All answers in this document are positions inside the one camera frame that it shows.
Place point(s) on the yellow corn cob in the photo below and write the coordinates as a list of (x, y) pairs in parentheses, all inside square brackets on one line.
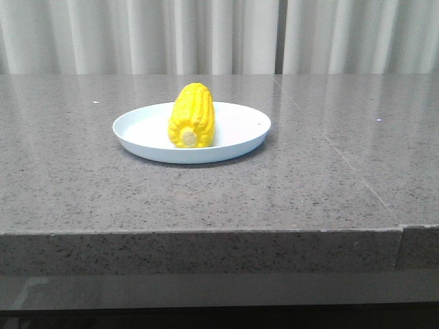
[(192, 121)]

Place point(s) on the light blue round plate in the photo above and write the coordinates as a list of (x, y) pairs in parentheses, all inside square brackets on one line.
[(238, 130)]

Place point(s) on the white pleated curtain right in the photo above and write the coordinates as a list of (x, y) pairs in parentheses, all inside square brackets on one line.
[(364, 37)]

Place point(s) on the white pleated curtain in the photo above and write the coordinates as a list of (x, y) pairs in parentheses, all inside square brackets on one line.
[(364, 37), (139, 37)]

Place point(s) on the white pleated curtain left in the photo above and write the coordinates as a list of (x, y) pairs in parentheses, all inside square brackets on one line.
[(139, 37)]

